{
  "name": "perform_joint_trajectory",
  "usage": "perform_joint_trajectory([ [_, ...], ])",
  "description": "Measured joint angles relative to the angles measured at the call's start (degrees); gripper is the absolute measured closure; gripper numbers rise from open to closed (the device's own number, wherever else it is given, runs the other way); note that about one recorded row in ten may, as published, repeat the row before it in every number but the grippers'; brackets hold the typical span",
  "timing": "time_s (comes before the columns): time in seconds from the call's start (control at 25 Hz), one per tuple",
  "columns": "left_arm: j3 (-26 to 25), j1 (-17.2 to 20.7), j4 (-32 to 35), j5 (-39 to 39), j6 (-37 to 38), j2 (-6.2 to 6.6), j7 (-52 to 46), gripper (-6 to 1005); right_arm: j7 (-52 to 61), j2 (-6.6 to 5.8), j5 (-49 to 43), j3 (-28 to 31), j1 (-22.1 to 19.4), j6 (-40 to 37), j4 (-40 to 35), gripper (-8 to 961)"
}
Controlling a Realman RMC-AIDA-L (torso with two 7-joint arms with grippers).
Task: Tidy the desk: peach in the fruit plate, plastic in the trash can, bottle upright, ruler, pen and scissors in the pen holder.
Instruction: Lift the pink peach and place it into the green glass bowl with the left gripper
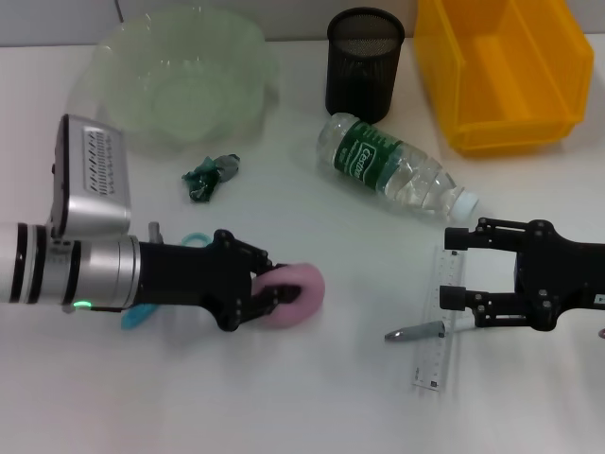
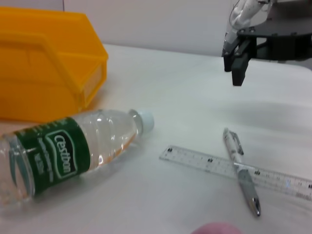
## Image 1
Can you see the grey white ballpoint pen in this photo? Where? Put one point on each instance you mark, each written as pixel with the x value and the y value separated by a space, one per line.
pixel 416 332

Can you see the clear green-label water bottle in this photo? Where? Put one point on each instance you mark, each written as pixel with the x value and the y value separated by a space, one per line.
pixel 368 156

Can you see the green plastic wrapper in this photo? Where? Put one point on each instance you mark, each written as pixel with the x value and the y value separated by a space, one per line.
pixel 203 182

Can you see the translucent green fruit plate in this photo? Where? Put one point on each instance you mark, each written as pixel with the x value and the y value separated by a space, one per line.
pixel 189 85

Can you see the yellow plastic bin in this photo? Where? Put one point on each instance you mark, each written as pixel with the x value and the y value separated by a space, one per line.
pixel 515 71

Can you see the blue teal scissors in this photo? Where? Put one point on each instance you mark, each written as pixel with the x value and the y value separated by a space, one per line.
pixel 137 318

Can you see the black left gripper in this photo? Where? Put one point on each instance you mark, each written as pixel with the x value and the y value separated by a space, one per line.
pixel 189 274

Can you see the pink peach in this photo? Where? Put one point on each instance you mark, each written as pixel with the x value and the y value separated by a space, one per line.
pixel 312 288

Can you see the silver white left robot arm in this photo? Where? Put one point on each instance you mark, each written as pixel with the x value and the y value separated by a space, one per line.
pixel 104 274

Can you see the transparent plastic ruler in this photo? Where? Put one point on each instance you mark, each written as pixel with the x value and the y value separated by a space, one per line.
pixel 437 369

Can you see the black mesh pen cup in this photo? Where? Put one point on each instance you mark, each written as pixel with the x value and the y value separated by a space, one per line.
pixel 364 85

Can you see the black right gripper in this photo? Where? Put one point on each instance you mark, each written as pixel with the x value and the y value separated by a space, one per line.
pixel 572 274

